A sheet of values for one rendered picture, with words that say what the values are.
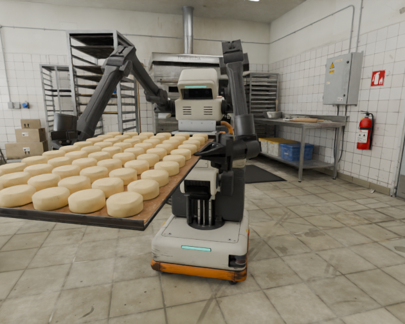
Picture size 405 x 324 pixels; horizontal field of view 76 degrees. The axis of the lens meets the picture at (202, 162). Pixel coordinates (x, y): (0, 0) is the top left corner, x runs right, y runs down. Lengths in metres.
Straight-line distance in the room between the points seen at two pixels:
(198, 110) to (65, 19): 4.94
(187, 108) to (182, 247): 0.85
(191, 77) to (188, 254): 1.06
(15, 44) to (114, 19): 1.87
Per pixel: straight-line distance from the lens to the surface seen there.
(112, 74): 1.15
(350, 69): 4.34
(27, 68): 6.24
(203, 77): 1.49
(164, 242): 1.76
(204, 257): 1.72
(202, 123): 1.51
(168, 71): 4.95
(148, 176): 0.47
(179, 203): 1.97
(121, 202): 0.38
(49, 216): 0.41
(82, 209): 0.41
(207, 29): 6.32
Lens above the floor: 1.10
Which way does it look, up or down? 12 degrees down
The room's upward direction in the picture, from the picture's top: straight up
